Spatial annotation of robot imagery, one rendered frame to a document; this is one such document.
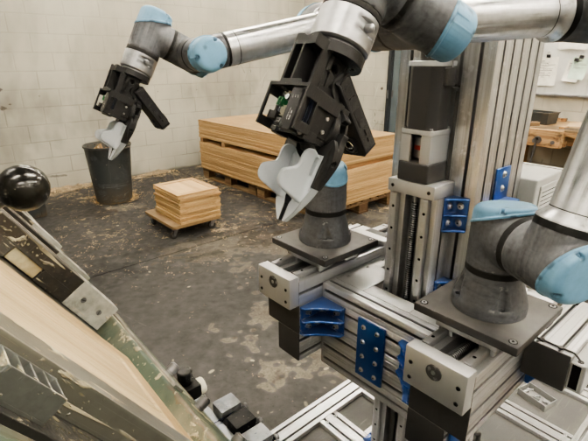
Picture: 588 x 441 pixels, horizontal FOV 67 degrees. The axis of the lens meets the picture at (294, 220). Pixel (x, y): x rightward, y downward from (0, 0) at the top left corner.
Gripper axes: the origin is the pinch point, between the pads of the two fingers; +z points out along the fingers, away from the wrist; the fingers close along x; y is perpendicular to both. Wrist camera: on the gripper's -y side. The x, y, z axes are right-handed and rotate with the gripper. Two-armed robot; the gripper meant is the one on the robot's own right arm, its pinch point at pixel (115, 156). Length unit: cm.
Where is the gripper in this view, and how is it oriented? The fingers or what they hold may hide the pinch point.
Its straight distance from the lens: 115.1
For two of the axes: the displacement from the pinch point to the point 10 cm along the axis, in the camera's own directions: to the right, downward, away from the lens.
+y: -6.7, -2.3, -7.1
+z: -3.5, 9.4, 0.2
